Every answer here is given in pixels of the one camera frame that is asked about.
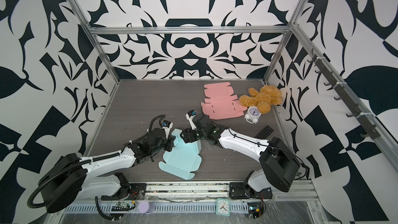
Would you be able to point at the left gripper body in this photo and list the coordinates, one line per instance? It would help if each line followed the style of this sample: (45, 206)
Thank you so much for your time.
(166, 145)

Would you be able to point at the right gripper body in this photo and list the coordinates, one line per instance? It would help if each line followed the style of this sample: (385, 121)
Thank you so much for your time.
(195, 135)

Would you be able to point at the light blue paper box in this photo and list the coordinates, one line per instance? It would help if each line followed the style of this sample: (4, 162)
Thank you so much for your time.
(184, 159)

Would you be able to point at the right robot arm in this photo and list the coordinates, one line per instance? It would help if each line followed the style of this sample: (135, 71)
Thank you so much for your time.
(279, 165)

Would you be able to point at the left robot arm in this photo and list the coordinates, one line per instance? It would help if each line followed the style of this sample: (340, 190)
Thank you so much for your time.
(76, 178)

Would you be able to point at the pink flat paper box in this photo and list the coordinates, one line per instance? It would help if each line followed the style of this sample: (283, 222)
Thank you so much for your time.
(221, 102)

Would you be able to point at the white alarm clock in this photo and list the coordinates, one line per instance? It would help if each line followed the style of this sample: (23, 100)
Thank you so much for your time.
(252, 115)

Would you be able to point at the black remote control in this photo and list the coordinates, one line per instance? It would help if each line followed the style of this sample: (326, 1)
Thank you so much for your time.
(264, 133)

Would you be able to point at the purple round lid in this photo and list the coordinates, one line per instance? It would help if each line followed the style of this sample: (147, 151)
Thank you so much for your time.
(146, 207)

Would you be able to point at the brown teddy bear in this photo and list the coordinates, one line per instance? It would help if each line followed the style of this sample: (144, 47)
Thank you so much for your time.
(263, 99)

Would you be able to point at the left circuit board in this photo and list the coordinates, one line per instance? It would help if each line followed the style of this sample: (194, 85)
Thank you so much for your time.
(123, 207)

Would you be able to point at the circuit board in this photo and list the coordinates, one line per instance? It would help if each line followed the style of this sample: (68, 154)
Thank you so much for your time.
(123, 207)
(256, 209)

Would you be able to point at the green square clock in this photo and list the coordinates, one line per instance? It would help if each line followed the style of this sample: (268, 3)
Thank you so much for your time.
(222, 207)

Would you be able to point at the right circuit board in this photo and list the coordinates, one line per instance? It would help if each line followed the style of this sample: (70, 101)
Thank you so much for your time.
(256, 209)

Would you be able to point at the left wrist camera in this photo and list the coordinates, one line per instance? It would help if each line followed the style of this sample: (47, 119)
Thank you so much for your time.
(166, 126)

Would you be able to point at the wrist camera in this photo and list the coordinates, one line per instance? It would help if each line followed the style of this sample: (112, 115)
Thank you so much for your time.
(166, 126)
(189, 116)

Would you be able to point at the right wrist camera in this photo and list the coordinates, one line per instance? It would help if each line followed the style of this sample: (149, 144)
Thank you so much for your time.
(189, 116)

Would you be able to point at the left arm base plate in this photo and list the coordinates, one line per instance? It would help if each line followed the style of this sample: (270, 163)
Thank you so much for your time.
(134, 191)

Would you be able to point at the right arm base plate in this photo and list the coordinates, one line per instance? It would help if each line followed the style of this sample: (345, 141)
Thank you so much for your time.
(239, 191)

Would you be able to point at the wall hook rail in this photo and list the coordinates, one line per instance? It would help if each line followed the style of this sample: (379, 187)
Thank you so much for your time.
(346, 94)

